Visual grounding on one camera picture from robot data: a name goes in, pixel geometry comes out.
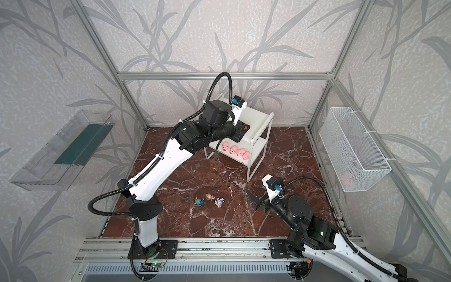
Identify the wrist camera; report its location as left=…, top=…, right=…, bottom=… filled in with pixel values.
left=262, top=174, right=284, bottom=202
left=231, top=95, right=247, bottom=126

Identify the teal hooded Doraemon figure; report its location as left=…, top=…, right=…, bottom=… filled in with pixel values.
left=194, top=197, right=205, bottom=207

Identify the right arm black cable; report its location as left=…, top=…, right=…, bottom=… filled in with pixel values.
left=281, top=175, right=420, bottom=282

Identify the white hooded Doraemon figure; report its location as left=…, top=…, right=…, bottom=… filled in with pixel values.
left=213, top=197, right=224, bottom=208

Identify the lion mane Doraemon figure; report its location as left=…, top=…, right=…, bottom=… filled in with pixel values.
left=206, top=193, right=214, bottom=201

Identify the clear plastic wall bin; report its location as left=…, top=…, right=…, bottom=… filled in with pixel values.
left=11, top=110, right=115, bottom=191

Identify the white wire mesh basket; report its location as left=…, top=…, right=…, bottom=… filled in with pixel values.
left=319, top=107, right=392, bottom=192

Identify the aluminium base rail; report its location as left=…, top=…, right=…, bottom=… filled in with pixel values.
left=75, top=237, right=367, bottom=264

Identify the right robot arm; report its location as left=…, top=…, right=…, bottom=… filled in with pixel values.
left=247, top=191, right=410, bottom=282

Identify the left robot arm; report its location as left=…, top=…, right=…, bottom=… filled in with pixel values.
left=88, top=96, right=250, bottom=256

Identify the pink toy in basket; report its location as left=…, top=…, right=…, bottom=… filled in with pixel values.
left=341, top=173, right=355, bottom=190

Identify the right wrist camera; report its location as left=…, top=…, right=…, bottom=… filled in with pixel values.
left=262, top=174, right=284, bottom=202

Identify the white two-tier shelf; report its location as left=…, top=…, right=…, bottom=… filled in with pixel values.
left=204, top=106, right=274, bottom=182

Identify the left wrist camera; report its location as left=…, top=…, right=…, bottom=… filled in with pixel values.
left=231, top=95, right=247, bottom=126

